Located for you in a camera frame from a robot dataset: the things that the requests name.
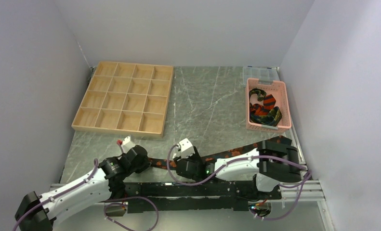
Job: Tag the wooden compartment tray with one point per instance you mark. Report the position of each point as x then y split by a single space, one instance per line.
126 99

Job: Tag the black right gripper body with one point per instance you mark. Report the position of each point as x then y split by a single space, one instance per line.
195 159

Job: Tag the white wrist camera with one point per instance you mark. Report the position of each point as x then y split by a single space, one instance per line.
184 149
126 144

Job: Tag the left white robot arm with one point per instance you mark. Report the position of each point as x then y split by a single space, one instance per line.
104 182

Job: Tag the clear plastic organizer box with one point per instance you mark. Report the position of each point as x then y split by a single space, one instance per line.
263 73

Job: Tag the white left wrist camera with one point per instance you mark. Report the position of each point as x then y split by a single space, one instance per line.
126 144

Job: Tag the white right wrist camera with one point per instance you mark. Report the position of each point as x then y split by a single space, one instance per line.
184 149

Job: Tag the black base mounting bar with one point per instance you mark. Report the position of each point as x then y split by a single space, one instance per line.
171 196

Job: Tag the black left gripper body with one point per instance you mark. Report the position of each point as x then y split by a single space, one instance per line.
138 169

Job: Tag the aluminium frame rail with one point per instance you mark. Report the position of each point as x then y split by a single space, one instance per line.
310 191

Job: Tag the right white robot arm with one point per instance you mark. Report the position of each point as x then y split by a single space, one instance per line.
270 163

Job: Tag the black tie orange flowers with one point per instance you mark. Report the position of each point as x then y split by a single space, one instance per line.
162 163

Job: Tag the pink perforated plastic basket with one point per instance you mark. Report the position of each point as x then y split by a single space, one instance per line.
279 91

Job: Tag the red striped tie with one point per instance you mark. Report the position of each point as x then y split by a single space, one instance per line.
263 113

